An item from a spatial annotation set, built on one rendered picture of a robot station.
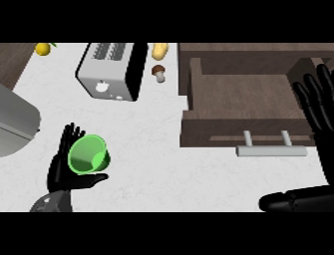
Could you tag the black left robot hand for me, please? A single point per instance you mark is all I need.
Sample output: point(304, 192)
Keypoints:
point(60, 172)

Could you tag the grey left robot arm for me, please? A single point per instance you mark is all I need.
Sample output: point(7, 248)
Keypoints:
point(53, 202)

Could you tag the green cup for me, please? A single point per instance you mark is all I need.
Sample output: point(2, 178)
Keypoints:
point(89, 154)

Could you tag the open wooden drawer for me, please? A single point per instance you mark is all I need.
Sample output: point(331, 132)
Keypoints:
point(246, 106)

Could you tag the grey metal appliance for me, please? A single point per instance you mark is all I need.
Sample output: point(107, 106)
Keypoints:
point(2, 119)

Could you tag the silver toaster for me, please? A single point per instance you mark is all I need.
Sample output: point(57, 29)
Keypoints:
point(110, 71)

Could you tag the wooden cabinet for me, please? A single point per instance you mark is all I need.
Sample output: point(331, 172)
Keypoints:
point(267, 56)

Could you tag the brown wooden board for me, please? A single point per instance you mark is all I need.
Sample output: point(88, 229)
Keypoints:
point(2, 61)

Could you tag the brown mushroom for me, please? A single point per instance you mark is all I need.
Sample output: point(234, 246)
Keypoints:
point(159, 73)

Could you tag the yellow lemon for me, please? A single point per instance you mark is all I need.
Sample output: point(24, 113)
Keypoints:
point(44, 49)

